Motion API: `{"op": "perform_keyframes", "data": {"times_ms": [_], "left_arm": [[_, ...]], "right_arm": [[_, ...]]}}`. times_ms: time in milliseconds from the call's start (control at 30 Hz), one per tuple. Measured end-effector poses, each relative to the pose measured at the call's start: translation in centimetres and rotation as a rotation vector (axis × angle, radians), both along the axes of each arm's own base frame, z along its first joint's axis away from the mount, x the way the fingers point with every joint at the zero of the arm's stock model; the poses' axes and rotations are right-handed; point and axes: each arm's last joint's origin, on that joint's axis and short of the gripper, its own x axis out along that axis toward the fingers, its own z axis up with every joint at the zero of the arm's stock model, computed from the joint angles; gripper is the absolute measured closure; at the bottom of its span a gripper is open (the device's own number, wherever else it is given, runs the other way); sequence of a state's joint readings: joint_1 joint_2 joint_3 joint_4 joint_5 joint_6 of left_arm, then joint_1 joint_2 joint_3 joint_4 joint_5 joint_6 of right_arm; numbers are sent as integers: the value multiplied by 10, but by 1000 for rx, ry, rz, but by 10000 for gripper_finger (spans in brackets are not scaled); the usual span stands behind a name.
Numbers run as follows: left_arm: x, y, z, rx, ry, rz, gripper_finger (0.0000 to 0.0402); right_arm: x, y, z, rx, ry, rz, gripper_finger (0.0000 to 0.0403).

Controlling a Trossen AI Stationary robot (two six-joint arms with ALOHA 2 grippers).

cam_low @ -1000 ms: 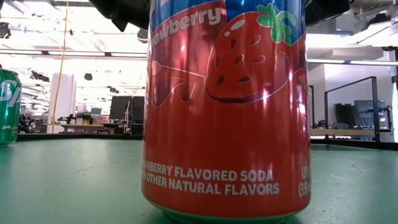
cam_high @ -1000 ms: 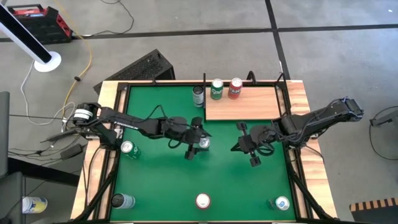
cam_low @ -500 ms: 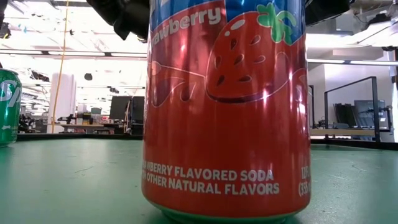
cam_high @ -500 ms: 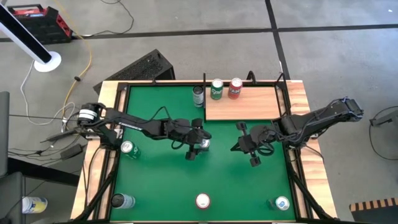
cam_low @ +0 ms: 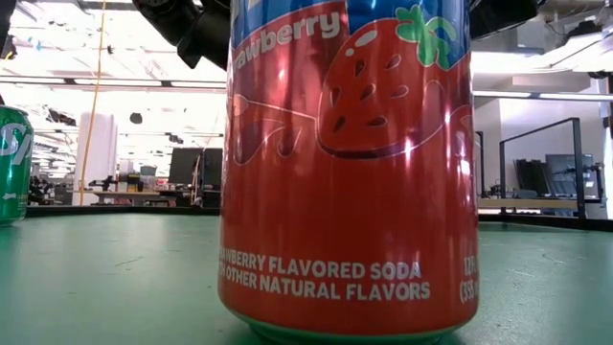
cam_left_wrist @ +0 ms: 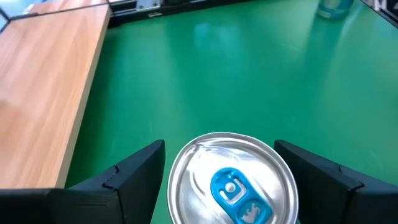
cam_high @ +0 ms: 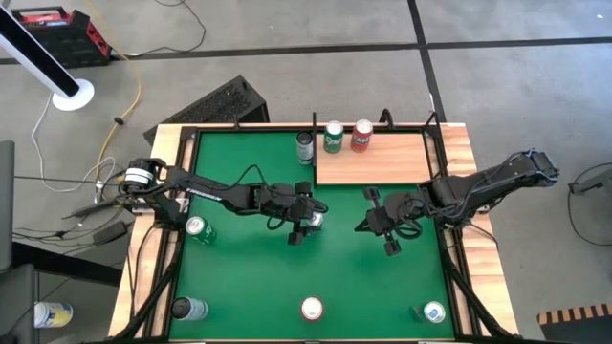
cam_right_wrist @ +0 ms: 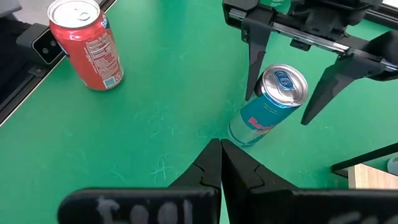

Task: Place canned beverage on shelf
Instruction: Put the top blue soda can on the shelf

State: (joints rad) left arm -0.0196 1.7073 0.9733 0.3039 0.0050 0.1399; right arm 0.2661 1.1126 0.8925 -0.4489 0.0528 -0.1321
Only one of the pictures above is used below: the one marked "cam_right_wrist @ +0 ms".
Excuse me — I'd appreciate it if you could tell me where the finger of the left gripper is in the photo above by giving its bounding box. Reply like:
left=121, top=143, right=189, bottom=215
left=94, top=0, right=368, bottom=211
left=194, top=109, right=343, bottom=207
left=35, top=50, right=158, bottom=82
left=241, top=17, right=273, bottom=101
left=300, top=52, right=398, bottom=125

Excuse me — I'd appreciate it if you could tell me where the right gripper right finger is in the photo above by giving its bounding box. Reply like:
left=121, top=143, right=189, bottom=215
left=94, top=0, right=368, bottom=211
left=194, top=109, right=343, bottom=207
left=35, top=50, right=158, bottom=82
left=221, top=139, right=398, bottom=224

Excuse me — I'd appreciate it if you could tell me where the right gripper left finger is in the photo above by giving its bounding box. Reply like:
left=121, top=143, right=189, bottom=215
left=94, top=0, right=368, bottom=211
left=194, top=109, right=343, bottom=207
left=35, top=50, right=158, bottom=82
left=57, top=139, right=222, bottom=224

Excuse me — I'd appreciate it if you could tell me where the blue Red Bull can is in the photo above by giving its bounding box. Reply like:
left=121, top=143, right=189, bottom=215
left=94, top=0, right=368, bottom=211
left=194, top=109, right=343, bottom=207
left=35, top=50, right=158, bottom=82
left=228, top=63, right=309, bottom=147

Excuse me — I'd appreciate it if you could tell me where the red Fanta strawberry can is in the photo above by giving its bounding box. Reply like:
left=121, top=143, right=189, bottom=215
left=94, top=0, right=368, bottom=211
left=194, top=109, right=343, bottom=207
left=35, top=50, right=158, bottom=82
left=47, top=0, right=124, bottom=91

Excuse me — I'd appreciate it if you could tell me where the wooden shelf board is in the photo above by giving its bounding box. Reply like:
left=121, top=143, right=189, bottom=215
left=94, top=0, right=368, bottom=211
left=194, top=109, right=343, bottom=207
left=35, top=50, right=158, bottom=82
left=331, top=142, right=398, bottom=190

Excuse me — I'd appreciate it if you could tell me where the green table mat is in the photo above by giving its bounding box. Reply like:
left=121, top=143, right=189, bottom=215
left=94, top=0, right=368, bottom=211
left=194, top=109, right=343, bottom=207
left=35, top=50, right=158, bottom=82
left=0, top=0, right=398, bottom=224

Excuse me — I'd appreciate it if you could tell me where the black table-level camera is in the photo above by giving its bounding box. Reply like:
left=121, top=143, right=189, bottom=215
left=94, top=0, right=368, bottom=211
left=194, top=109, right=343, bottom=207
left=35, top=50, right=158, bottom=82
left=16, top=23, right=68, bottom=66

